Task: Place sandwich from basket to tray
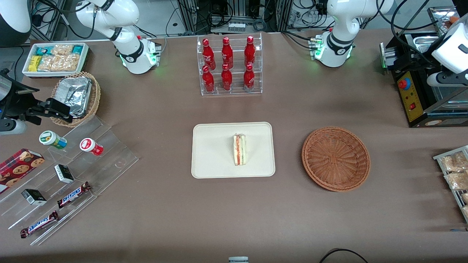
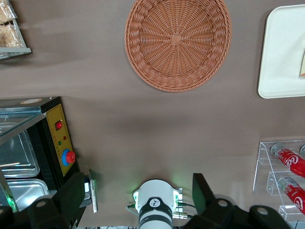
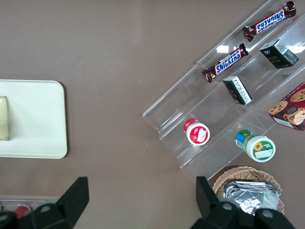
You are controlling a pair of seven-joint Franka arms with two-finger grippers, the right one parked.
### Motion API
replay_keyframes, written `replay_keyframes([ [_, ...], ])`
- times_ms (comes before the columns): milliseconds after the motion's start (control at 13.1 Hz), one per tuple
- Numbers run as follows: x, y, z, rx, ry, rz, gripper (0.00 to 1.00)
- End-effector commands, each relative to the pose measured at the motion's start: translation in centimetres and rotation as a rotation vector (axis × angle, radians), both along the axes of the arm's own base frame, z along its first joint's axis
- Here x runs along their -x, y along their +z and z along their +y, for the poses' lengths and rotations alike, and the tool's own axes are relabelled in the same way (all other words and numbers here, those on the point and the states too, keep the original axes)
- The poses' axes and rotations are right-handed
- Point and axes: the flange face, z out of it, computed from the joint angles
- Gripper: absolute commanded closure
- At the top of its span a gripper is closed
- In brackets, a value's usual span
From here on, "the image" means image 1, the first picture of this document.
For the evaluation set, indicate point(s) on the tray of packaged pastries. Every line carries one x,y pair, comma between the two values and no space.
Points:
457,199

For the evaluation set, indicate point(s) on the light tan wicker basket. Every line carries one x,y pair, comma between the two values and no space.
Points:
95,98

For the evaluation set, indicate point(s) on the silver foil container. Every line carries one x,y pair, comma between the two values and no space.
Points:
75,95

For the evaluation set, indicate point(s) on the large clear cracker bag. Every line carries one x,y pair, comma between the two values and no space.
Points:
60,63

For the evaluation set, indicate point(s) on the teal snack pack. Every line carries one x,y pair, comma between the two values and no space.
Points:
78,49
43,50

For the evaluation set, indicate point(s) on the clear bag of pastries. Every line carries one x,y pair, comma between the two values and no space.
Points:
465,198
455,162
457,180

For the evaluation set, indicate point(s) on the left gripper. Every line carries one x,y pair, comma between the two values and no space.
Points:
415,62

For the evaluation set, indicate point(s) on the white power strip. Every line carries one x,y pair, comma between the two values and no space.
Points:
236,26

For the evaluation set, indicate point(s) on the small clear cracker bag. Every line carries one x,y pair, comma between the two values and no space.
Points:
62,49

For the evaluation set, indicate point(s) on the clear acrylic bottle rack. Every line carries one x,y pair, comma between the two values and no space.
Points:
236,91

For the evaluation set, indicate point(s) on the yellow snack pack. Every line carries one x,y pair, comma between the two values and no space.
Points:
34,63

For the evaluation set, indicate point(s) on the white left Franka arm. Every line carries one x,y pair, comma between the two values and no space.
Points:
336,47

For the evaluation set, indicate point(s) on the small black box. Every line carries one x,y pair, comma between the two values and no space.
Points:
33,196
64,174

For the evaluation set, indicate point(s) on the clear acrylic stepped display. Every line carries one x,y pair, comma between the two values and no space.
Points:
109,160

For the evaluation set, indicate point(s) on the red chocolate chip cookie box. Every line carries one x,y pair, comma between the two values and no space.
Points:
18,168

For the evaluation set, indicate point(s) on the red cola bottle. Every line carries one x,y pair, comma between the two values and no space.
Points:
227,53
208,80
208,54
249,77
249,51
226,78

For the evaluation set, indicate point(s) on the green lid cup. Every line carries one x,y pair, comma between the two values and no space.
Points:
49,138

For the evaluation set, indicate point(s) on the brown wicker basket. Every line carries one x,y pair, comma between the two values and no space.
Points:
336,159

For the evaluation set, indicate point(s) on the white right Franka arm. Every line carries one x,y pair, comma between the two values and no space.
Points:
128,54

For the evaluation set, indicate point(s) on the red lid cup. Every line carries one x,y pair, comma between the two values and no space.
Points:
89,145

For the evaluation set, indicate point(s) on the beige rectangular tray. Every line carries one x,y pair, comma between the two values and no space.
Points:
212,149

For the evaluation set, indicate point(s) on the white rectangular snack bin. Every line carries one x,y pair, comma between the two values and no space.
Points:
85,58

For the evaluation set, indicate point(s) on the triangular sandwich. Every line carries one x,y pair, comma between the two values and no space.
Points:
240,149

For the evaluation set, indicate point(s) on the Snickers bar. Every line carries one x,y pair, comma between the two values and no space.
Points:
73,195
39,224

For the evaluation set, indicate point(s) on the black food warmer machine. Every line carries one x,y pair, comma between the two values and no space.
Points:
411,98

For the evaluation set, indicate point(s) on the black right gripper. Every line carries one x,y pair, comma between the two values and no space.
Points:
14,99

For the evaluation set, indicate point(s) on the small grey object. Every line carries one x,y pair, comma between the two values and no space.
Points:
238,259

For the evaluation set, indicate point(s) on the orange fried food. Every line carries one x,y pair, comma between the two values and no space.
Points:
454,20

